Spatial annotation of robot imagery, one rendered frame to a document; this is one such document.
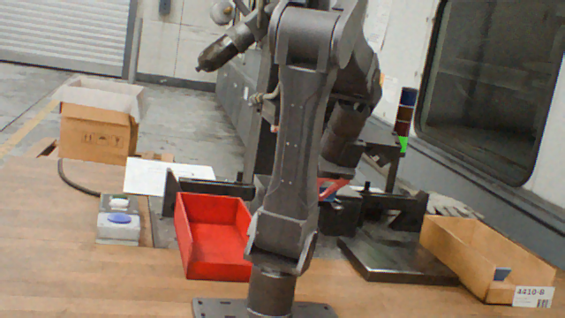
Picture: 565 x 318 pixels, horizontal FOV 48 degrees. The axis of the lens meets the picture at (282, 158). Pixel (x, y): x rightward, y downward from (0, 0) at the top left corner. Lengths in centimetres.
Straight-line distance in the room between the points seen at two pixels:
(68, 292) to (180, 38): 957
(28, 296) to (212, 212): 42
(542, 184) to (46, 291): 118
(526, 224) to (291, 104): 99
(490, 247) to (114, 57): 937
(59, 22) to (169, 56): 172
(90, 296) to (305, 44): 43
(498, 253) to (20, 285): 84
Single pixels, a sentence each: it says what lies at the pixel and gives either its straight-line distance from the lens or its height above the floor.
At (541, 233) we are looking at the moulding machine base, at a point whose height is 91.
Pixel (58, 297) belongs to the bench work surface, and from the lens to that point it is 88.
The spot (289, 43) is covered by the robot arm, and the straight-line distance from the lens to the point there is 75.
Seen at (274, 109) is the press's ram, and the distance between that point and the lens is 115.
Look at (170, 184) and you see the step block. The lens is 119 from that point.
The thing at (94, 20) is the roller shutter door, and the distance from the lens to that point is 1037.
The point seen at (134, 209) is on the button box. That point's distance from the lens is 114.
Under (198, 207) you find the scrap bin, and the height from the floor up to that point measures 94.
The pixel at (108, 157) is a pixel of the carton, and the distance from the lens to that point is 453.
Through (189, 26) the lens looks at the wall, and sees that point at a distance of 1038.
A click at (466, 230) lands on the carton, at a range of 134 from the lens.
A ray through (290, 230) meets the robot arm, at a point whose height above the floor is 103.
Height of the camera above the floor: 129
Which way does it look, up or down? 12 degrees down
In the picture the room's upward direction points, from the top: 10 degrees clockwise
